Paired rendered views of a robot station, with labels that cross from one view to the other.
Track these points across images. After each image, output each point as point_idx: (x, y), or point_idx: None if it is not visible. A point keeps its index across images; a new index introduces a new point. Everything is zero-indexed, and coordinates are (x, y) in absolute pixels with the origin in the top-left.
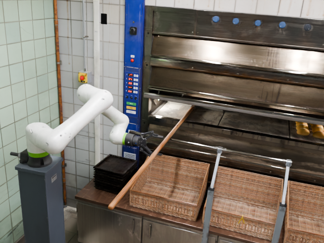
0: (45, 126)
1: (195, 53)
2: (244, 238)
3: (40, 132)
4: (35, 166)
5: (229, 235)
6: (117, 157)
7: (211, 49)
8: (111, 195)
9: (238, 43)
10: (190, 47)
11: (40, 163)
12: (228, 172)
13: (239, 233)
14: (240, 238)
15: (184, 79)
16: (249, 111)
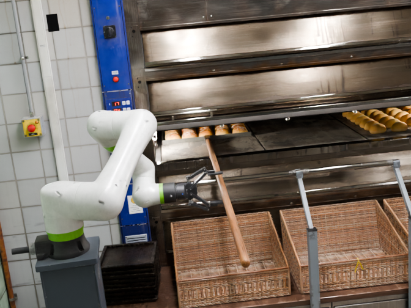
0: (74, 181)
1: (215, 46)
2: (370, 291)
3: (77, 190)
4: (72, 254)
5: (348, 294)
6: (121, 247)
7: (236, 36)
8: (139, 307)
9: (272, 19)
10: (204, 39)
11: (77, 248)
12: (299, 216)
13: (358, 288)
14: (365, 293)
15: (203, 90)
16: (316, 110)
